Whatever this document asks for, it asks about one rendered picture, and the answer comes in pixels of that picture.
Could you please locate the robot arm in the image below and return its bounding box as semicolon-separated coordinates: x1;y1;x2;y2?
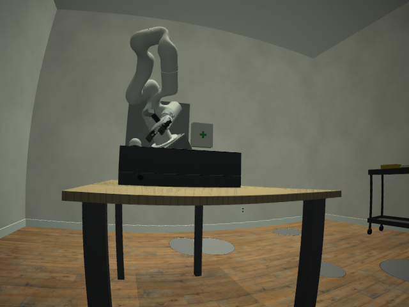
125;27;181;148

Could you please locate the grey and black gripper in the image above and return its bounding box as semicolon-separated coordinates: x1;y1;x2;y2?
146;114;173;143

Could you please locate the dark grey control panel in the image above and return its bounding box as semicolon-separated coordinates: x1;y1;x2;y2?
118;138;242;187

